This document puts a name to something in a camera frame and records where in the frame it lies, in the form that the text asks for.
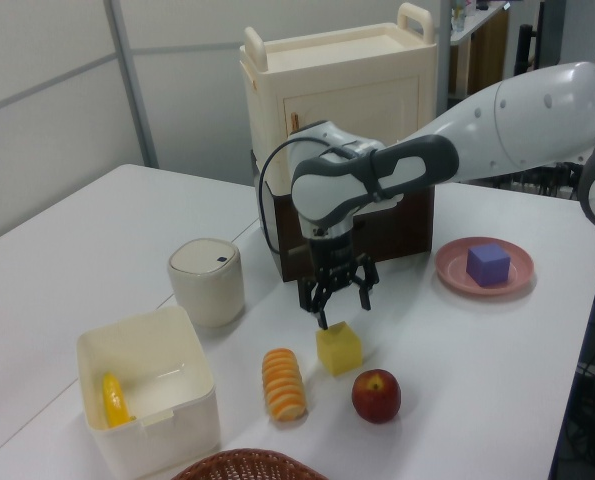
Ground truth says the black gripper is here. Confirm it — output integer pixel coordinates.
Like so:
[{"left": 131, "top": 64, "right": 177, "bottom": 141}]
[{"left": 296, "top": 232, "right": 381, "bottom": 332}]

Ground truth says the yellow foam cube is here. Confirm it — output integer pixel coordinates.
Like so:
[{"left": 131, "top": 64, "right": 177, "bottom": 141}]
[{"left": 315, "top": 321, "right": 363, "bottom": 377}]

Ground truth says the purple foam cube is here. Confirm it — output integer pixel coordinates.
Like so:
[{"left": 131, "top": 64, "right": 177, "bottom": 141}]
[{"left": 466, "top": 244, "right": 512, "bottom": 288}]

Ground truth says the dark brown drawer unit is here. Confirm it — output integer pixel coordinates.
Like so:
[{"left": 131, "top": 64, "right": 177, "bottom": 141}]
[{"left": 250, "top": 148, "right": 437, "bottom": 284}]

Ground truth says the long orange striped bread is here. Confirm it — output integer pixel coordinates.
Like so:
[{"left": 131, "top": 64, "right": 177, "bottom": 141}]
[{"left": 261, "top": 348, "right": 308, "bottom": 423}]

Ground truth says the pink plate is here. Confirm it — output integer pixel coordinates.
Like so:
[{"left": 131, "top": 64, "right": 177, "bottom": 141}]
[{"left": 434, "top": 236, "right": 535, "bottom": 297}]

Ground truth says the red apple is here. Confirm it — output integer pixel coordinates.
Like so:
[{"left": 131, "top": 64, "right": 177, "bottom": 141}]
[{"left": 351, "top": 368, "right": 402, "bottom": 425}]

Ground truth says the small cream trash can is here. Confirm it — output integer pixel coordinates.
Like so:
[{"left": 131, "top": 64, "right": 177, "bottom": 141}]
[{"left": 166, "top": 238, "right": 246, "bottom": 329}]

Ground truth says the brown wicker basket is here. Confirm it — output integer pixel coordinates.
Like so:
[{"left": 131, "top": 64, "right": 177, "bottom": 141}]
[{"left": 170, "top": 448, "right": 328, "bottom": 480}]

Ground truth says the cream plastic storage box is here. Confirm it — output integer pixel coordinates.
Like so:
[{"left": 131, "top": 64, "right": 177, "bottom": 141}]
[{"left": 75, "top": 305, "right": 222, "bottom": 479}]

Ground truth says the yellow banana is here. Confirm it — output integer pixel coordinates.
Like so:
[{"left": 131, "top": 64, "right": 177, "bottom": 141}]
[{"left": 101, "top": 372, "right": 132, "bottom": 429}]

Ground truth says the wooden desk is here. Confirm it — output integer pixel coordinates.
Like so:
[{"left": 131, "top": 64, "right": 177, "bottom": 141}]
[{"left": 449, "top": 4, "right": 511, "bottom": 109}]

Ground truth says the black monitor stand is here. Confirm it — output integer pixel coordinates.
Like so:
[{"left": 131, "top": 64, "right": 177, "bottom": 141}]
[{"left": 514, "top": 23, "right": 538, "bottom": 76}]

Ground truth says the black computer monitor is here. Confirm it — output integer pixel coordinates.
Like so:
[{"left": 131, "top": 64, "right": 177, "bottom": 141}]
[{"left": 530, "top": 0, "right": 563, "bottom": 71}]

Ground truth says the white drawer handle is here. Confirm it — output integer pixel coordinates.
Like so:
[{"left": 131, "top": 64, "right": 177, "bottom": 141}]
[{"left": 354, "top": 195, "right": 405, "bottom": 217}]

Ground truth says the black power strip with cables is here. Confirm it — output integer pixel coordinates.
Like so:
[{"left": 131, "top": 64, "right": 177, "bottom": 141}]
[{"left": 496, "top": 163, "right": 584, "bottom": 200}]

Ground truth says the cream cabinet with handles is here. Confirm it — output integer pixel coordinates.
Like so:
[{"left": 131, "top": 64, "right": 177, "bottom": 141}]
[{"left": 239, "top": 1, "right": 438, "bottom": 199}]

